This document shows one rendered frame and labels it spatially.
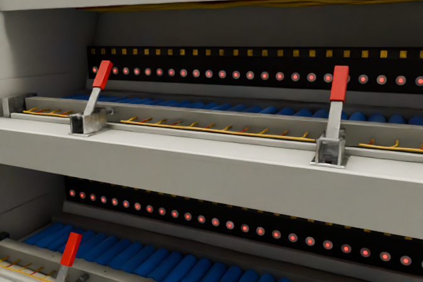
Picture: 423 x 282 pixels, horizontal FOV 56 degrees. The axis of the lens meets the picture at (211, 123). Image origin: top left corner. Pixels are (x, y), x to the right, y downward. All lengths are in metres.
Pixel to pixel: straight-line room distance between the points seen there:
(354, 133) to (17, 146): 0.38
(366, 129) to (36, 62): 0.48
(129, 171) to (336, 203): 0.20
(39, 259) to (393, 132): 0.44
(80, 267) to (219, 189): 0.23
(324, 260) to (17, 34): 0.51
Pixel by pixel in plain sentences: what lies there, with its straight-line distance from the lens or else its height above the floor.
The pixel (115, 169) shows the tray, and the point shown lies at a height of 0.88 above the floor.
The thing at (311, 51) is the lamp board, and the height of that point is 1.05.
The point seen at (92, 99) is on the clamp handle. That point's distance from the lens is 0.47.
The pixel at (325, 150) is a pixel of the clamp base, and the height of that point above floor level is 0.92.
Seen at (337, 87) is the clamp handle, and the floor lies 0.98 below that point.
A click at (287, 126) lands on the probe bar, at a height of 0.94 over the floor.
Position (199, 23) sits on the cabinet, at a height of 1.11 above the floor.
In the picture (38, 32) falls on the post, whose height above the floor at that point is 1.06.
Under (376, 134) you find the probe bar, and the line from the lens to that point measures 0.40.
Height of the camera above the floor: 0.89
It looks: 7 degrees up
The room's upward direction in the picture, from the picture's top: 8 degrees clockwise
